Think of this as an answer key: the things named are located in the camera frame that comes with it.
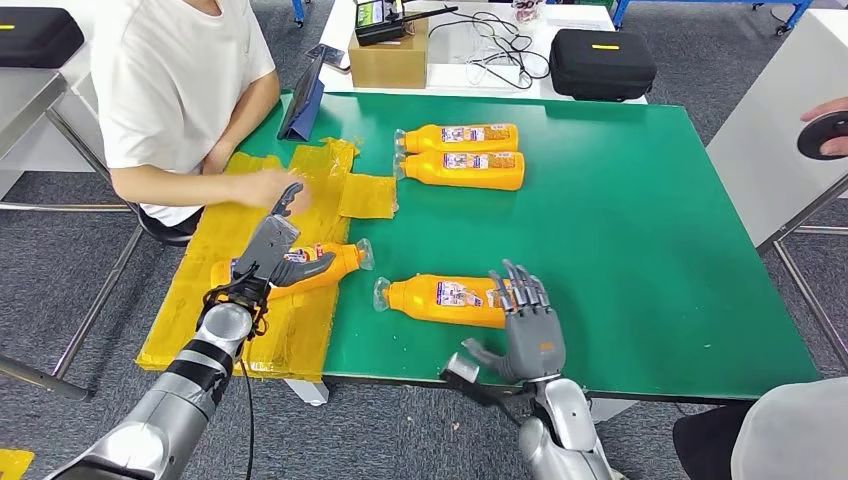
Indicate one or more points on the person's left hand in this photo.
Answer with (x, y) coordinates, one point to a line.
(217, 159)

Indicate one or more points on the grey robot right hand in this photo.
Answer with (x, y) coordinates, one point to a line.
(533, 344)

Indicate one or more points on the person's right hand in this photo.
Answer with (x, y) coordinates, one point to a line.
(265, 189)

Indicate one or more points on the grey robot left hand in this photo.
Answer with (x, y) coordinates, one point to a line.
(268, 245)

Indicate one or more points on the person's hand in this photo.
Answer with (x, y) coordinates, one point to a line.
(831, 107)

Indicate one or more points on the black round disc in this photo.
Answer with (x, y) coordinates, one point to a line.
(818, 136)

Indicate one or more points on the orange detergent bottle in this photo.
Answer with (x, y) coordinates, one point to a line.
(424, 169)
(417, 301)
(424, 139)
(348, 258)

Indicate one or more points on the person's right forearm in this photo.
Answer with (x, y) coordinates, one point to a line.
(185, 187)

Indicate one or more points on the person's left forearm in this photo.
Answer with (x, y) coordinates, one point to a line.
(248, 116)

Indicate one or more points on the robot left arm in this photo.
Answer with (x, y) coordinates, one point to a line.
(172, 411)

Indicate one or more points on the grey-white panel table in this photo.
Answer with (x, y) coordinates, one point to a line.
(762, 132)

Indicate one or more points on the yellow taped mat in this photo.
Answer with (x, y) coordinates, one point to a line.
(298, 331)

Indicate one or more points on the tablet in blue case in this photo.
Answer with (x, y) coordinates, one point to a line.
(305, 106)

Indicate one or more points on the black stool seat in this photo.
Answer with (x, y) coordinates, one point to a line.
(166, 236)

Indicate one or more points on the white table leg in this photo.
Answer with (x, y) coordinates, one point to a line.
(609, 411)
(308, 392)

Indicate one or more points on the smartphone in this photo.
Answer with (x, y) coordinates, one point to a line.
(331, 58)

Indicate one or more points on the cardboard box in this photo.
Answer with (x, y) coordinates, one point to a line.
(389, 65)

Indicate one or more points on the black handheld controller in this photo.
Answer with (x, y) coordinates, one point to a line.
(373, 22)

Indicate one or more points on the black hard case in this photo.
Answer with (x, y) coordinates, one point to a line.
(601, 71)
(40, 40)

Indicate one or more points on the printed plastic cup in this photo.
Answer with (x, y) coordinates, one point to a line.
(528, 9)

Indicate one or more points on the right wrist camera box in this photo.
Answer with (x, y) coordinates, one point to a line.
(462, 368)

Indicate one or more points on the blue metal frame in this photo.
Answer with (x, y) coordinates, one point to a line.
(299, 10)
(729, 2)

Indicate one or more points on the steel-frame table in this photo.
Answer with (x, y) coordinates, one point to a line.
(26, 99)

